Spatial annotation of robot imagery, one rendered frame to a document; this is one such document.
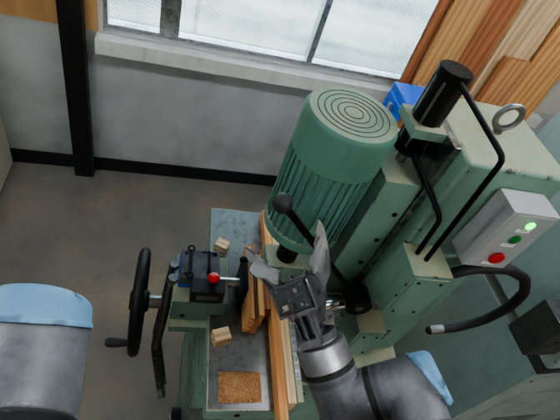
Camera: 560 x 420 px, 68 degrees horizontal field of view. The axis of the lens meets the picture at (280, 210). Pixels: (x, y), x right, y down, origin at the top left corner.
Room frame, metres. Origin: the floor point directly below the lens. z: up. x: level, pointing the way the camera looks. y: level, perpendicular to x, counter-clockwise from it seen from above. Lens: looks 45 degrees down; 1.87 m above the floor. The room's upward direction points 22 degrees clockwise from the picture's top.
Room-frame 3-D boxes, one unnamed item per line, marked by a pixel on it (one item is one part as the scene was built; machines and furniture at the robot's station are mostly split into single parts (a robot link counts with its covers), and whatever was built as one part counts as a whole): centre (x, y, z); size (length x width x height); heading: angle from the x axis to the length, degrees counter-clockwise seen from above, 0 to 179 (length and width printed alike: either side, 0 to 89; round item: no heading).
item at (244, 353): (0.61, 0.04, 0.87); 0.61 x 0.30 x 0.06; 21
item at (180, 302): (0.58, 0.12, 0.91); 0.15 x 0.14 x 0.09; 21
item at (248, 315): (0.62, 0.00, 0.94); 0.22 x 0.02 x 0.08; 21
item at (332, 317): (0.59, -0.22, 1.02); 0.12 x 0.03 x 0.12; 111
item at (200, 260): (0.58, 0.12, 0.99); 0.13 x 0.11 x 0.06; 21
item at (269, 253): (0.67, -0.08, 1.03); 0.14 x 0.07 x 0.09; 111
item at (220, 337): (0.48, 0.02, 0.92); 0.04 x 0.03 x 0.03; 128
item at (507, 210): (0.65, -0.41, 1.40); 0.10 x 0.06 x 0.16; 111
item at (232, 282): (0.61, 0.05, 0.95); 0.09 x 0.07 x 0.09; 21
